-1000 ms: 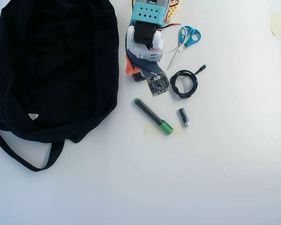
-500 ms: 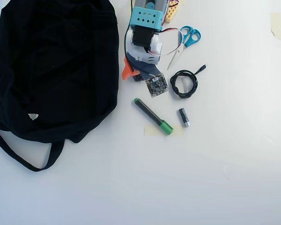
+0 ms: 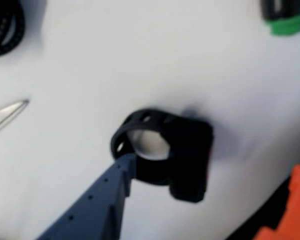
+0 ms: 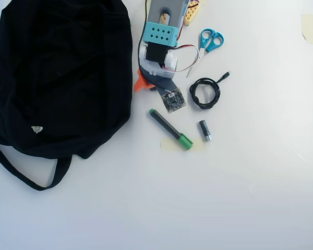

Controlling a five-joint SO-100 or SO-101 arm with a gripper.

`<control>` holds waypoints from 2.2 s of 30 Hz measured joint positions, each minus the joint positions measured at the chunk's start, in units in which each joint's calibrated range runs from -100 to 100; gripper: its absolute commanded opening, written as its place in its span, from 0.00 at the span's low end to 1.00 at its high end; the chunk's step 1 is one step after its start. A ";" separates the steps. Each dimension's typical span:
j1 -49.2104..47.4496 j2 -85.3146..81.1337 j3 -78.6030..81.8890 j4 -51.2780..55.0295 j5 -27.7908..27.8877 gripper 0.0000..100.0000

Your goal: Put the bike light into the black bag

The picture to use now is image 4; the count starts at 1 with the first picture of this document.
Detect white and blue-grey gripper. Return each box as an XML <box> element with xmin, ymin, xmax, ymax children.
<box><xmin>133</xmin><ymin>59</ymin><xmax>178</xmax><ymax>96</ymax></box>

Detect black fabric bag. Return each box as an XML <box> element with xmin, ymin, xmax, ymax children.
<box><xmin>0</xmin><ymin>0</ymin><xmax>134</xmax><ymax>192</ymax></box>

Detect black marker with green cap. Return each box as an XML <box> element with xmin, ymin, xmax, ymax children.
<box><xmin>148</xmin><ymin>108</ymin><xmax>194</xmax><ymax>151</ymax></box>

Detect wide masking tape strip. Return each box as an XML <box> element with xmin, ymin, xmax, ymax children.
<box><xmin>160</xmin><ymin>137</ymin><xmax>207</xmax><ymax>153</ymax></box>

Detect small black cylindrical battery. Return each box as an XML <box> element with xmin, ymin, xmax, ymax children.
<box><xmin>198</xmin><ymin>119</ymin><xmax>214</xmax><ymax>143</ymax></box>

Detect yellow perforated base part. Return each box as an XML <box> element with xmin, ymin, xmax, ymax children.
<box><xmin>184</xmin><ymin>0</ymin><xmax>203</xmax><ymax>27</ymax></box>

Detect square camera circuit board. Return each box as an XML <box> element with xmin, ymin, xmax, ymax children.
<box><xmin>160</xmin><ymin>87</ymin><xmax>187</xmax><ymax>114</ymax></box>

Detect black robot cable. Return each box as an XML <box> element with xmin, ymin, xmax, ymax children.
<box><xmin>137</xmin><ymin>0</ymin><xmax>150</xmax><ymax>71</ymax></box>

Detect white and red servo wire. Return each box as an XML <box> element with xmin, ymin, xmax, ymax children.
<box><xmin>160</xmin><ymin>44</ymin><xmax>201</xmax><ymax>73</ymax></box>

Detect scissors with blue handles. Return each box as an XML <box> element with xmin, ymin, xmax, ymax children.
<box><xmin>186</xmin><ymin>28</ymin><xmax>225</xmax><ymax>78</ymax></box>

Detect black braided usb cable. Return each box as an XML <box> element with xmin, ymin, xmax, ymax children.
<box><xmin>189</xmin><ymin>70</ymin><xmax>232</xmax><ymax>110</ymax></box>

